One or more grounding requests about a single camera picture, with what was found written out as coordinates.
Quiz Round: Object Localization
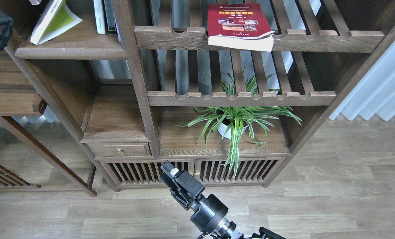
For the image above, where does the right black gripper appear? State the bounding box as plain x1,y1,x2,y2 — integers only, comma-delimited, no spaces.
160,161,229,239

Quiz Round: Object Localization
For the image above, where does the yellow green cover book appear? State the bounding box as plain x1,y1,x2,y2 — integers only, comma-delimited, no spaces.
30,0,82,45

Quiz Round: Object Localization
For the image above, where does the dark maroon book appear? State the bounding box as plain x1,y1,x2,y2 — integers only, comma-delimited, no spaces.
29,0,41,5

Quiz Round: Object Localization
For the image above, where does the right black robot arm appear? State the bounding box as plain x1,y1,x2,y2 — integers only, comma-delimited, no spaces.
160,161,246,239

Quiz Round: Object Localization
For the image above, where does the brass drawer knob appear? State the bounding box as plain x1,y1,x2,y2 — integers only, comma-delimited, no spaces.
117,148,124,155

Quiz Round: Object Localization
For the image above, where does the white plant pot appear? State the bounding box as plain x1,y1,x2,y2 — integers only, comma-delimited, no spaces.
217,119,249,141

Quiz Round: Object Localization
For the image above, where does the green spider plant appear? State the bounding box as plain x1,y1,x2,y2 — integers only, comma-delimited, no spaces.
181,66,302,180

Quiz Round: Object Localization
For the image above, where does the dark wooden bookshelf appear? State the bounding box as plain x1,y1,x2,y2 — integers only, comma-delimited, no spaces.
0,0,395,189

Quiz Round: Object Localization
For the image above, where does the red cover book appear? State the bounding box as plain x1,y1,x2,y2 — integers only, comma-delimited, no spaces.
207,3,274,52

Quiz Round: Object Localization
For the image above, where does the dark upright book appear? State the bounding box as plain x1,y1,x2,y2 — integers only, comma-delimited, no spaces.
104,0,117,35

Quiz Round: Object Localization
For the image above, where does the white upright book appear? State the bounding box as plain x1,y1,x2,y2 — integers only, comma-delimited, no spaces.
93,0,106,34

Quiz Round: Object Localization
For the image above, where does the white curtain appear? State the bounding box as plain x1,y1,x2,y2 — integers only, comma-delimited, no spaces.
329,41,395,120

